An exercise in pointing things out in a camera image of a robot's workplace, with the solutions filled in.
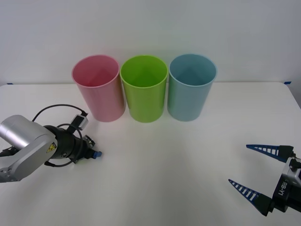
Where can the green plastic bin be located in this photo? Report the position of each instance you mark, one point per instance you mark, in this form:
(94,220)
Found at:
(144,103)

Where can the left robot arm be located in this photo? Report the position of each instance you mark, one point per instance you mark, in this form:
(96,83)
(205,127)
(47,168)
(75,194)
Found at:
(21,134)

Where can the pink plastic bin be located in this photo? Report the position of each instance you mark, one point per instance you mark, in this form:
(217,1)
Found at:
(103,103)

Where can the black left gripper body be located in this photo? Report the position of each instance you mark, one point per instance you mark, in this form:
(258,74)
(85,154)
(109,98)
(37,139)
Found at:
(82,150)

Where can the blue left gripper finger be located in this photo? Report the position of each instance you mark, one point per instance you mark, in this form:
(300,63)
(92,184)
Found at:
(90,142)
(97,155)

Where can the pale blue plastic bin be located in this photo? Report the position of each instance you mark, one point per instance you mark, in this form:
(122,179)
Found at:
(188,101)

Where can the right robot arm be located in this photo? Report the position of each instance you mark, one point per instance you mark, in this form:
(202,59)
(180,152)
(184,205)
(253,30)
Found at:
(293,170)

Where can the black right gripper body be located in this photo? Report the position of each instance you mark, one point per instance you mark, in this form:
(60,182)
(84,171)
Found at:
(288,195)

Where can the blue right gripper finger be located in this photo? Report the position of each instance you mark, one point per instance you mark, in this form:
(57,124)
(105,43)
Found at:
(270,150)
(252,196)

